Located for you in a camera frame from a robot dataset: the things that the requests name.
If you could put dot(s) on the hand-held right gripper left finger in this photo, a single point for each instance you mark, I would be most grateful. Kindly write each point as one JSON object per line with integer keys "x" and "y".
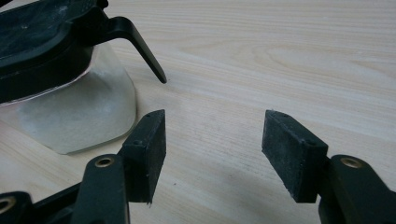
{"x": 140, "y": 165}

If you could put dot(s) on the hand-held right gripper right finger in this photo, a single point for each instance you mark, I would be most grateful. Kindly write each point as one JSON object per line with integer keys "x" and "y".
{"x": 295, "y": 158}

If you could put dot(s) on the clear container with black lid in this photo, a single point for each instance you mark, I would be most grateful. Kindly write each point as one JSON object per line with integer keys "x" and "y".
{"x": 62, "y": 93}

